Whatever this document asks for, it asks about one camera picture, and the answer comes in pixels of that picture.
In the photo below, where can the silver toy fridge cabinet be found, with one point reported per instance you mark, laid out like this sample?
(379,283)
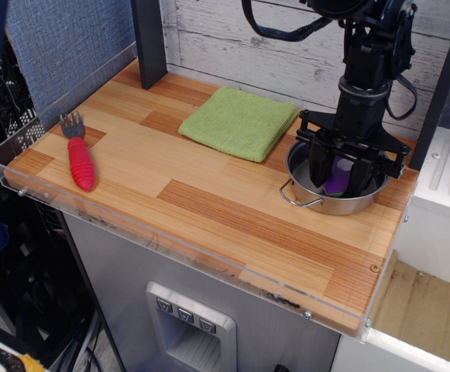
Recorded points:
(270,335)

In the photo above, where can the stainless steel pan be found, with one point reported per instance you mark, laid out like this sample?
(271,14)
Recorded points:
(301,192)

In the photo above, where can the dark grey right post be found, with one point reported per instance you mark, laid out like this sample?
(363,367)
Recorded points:
(432,118)

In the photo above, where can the dark grey left post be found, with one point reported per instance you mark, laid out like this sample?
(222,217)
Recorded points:
(149,41)

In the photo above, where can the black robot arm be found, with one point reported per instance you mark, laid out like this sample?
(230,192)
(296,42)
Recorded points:
(377,40)

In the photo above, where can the dark grey post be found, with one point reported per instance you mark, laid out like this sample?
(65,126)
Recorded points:
(149,41)
(432,118)

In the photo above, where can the black plastic crate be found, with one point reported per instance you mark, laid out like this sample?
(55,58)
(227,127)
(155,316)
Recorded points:
(16,104)

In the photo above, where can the purple toy eggplant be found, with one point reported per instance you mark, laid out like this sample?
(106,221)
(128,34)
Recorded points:
(338,180)

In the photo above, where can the clear acrylic table guard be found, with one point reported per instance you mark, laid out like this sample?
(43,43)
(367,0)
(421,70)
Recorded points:
(210,226)

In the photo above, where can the green folded cloth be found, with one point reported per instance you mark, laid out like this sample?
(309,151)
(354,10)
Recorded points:
(239,123)

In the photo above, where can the blue fabric panel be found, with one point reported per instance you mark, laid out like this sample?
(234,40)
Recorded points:
(67,50)

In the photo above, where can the grey water dispenser panel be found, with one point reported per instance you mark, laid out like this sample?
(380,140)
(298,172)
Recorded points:
(192,335)

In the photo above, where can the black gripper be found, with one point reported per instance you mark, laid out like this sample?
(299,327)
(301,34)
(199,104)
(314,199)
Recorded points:
(354,132)

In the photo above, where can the fork with red handle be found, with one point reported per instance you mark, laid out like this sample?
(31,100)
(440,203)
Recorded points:
(81,165)

